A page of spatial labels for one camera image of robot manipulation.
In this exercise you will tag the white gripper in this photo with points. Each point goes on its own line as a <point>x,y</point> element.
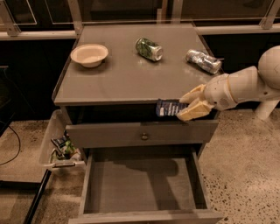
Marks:
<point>219,93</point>

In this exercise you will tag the blue rxbar blueberry bar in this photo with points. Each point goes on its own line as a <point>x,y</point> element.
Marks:
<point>169,107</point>

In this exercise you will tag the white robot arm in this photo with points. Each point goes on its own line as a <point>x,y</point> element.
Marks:
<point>253,84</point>

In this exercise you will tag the grey top drawer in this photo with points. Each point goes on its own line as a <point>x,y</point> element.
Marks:
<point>106,135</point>

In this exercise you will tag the round brass drawer knob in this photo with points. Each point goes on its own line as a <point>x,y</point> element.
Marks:
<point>144,137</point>

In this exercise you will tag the grey drawer cabinet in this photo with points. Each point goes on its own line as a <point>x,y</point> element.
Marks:
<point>126,87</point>

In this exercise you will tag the open grey middle drawer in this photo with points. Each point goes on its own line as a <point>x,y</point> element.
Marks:
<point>144,185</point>

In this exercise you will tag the silver soda can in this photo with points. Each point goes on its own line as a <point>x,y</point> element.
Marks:
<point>203,60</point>

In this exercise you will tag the green soda can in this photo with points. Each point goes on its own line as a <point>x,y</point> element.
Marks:
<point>149,49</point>

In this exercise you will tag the white paper bowl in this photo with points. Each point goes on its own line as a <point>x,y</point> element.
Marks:
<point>89,55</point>

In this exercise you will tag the snack packets in bin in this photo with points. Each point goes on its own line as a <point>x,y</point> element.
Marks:
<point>64,149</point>

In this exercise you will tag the clear plastic bin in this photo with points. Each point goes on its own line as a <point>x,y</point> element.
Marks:
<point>55,130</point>

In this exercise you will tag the black floor bar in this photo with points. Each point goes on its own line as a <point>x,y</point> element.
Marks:
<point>39,193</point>

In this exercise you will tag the white cylindrical post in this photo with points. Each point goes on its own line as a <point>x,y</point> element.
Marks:
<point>265,108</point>

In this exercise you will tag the metal railing frame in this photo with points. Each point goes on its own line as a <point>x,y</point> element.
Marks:
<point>42,18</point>

